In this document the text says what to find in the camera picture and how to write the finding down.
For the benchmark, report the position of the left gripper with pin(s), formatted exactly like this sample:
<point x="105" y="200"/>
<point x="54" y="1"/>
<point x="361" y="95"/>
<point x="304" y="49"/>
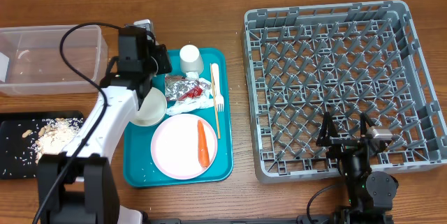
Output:
<point x="159" y="51"/>

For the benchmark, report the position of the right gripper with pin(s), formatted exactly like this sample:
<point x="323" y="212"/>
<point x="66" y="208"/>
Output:
<point x="327" y="136"/>

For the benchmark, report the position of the white bowl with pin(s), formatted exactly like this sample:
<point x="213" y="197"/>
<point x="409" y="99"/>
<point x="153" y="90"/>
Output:
<point x="152" y="110"/>

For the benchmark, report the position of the orange carrot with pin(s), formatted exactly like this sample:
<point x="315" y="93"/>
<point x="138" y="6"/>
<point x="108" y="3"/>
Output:
<point x="203" y="154"/>

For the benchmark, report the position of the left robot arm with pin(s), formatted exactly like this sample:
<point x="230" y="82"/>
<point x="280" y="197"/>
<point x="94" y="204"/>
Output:
<point x="77" y="185"/>

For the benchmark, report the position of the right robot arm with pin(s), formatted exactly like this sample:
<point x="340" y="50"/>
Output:
<point x="370" y="193"/>

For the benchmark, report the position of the grey plastic dishwasher rack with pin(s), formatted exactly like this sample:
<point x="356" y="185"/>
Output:
<point x="347" y="59"/>

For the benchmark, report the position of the foil snack wrapper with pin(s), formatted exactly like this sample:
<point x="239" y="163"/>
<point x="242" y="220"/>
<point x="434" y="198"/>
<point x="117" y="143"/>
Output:
<point x="179" y="88"/>

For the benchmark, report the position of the white paper cup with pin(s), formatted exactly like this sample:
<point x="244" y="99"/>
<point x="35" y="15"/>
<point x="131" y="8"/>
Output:
<point x="190" y="59"/>

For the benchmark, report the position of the crumpled white tissue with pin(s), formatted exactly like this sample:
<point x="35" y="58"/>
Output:
<point x="190" y="104"/>

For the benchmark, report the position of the wooden chopstick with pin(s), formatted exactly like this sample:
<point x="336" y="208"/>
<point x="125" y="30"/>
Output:
<point x="215" y="103"/>

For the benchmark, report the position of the white plastic fork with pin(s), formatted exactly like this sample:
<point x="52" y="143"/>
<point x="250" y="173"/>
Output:
<point x="218" y="96"/>

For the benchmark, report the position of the pink round plate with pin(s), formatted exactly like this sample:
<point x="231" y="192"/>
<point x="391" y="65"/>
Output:
<point x="174" y="146"/>

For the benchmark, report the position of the clear plastic bin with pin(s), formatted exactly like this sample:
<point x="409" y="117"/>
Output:
<point x="31" y="63"/>

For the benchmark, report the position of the teal plastic serving tray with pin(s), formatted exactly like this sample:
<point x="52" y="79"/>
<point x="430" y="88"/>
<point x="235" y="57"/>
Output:
<point x="138" y="166"/>

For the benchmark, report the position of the pile of rice and peanuts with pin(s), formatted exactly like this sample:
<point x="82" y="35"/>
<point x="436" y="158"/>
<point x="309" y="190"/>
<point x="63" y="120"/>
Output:
<point x="53" y="138"/>

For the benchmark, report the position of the black plastic tray bin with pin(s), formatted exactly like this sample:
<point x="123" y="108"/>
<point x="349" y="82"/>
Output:
<point x="19" y="135"/>

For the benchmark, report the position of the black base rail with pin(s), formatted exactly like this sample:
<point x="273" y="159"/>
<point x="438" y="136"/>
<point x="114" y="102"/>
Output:
<point x="319" y="219"/>

